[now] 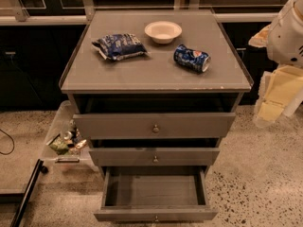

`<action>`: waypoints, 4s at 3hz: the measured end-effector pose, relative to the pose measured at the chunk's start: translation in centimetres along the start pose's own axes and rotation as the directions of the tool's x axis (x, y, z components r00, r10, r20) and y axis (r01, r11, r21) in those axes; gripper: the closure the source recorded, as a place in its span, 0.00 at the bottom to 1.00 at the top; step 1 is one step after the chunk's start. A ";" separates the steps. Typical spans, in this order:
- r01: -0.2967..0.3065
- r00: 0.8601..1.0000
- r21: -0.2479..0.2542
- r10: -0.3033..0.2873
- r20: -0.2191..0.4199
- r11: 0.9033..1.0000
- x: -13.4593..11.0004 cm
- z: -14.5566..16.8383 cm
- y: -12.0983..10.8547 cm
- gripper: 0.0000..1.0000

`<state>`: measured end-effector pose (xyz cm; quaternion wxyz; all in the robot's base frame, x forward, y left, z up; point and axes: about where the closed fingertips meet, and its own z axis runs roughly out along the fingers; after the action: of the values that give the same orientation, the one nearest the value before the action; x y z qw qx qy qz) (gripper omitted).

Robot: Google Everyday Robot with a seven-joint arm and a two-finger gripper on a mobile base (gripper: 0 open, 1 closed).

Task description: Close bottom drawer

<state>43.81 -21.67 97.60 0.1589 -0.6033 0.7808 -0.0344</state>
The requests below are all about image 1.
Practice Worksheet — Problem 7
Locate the blue pepsi can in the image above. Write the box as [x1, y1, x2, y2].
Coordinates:
[173, 44, 211, 74]

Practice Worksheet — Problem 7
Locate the black floor cable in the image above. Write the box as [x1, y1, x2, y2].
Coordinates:
[0, 129, 16, 156]

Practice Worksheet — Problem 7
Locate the black metal floor bar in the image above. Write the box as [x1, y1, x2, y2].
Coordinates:
[10, 159, 44, 227]

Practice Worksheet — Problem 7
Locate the grey middle drawer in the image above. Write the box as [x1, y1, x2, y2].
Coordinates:
[89, 139, 220, 166]

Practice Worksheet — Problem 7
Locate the grey top drawer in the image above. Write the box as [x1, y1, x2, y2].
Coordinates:
[74, 94, 235, 139]

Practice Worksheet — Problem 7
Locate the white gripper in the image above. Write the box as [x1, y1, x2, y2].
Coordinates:
[248, 26, 303, 128]

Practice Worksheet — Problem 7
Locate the clear plastic storage bin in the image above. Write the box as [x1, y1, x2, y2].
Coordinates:
[40, 100, 98, 171]

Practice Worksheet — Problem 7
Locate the grey drawer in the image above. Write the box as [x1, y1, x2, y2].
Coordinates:
[89, 139, 220, 166]
[95, 166, 217, 222]
[74, 94, 235, 139]

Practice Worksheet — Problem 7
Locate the grey bottom drawer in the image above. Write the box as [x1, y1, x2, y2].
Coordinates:
[95, 166, 217, 222]

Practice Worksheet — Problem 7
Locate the blue chip bag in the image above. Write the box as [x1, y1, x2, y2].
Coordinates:
[92, 33, 147, 61]

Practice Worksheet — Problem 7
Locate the grey drawer cabinet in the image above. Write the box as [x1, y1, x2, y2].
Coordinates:
[58, 9, 255, 178]

